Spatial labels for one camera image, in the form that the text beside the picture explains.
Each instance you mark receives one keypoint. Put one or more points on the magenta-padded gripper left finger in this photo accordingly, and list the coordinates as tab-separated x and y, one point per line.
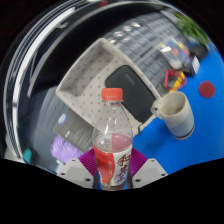
75	173

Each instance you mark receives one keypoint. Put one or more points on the flat round red coaster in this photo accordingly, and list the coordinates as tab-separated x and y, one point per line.
207	89

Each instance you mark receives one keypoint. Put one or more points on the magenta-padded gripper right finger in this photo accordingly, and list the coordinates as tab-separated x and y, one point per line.
150	173

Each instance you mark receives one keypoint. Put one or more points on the dark grey flat box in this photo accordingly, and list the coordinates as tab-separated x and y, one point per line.
71	128

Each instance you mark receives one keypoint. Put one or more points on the white polka-dot fabric bin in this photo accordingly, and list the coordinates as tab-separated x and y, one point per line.
83	86

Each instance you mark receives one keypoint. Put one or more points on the clear box with coloured parts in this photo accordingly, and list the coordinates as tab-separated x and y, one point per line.
175	51

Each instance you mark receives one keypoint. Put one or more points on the white and grey mug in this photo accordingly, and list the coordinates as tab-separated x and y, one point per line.
176	116

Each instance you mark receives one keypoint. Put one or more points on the yellow multimeter with red leads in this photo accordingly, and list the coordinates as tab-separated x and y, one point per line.
173	80

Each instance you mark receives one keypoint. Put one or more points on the red-capped clear drink bottle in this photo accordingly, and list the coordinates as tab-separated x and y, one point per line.
111	146

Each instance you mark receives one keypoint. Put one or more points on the dark labelled box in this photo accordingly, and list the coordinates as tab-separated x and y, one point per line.
193	65

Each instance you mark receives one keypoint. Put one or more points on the black flat zip case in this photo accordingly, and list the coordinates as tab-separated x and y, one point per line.
200	50

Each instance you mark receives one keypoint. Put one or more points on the black upright zip case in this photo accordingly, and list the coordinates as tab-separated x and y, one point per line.
133	90

